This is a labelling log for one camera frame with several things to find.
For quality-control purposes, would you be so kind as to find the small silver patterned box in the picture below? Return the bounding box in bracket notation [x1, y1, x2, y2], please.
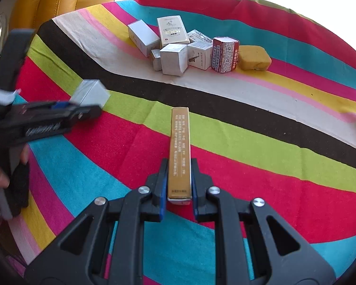
[187, 30, 213, 44]

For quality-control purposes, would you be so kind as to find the cream box with label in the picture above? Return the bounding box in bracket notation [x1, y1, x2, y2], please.
[157, 15, 190, 48]

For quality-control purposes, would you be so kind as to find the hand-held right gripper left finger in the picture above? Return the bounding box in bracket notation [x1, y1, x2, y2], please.
[24, 158, 169, 285]

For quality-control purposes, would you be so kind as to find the red patterned box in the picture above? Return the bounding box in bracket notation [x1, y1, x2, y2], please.
[212, 36, 240, 73]

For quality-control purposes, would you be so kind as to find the white box with saxophone print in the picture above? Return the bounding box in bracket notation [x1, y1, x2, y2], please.
[187, 42, 213, 71]

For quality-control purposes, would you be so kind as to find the striped colourful blanket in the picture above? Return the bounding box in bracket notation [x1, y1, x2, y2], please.
[6, 0, 356, 285]

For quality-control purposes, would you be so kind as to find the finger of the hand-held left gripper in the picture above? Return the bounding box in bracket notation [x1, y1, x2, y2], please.
[55, 105, 103, 126]
[13, 100, 78, 117]

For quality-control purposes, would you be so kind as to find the tiny silver box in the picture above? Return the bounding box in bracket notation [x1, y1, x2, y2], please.
[151, 49, 162, 71]

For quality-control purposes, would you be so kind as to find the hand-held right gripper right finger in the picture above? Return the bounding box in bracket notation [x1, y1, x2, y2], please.
[191, 158, 336, 285]

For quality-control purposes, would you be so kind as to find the white cube box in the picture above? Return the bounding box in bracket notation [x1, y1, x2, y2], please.
[159, 43, 188, 77]

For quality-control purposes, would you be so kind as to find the yellow sponge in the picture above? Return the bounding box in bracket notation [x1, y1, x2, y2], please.
[239, 45, 272, 71]

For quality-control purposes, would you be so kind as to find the thin gold box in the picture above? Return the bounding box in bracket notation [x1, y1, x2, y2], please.
[167, 107, 193, 205]

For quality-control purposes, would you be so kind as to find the tall plain white box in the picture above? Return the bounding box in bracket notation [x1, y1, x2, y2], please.
[127, 19, 161, 57]

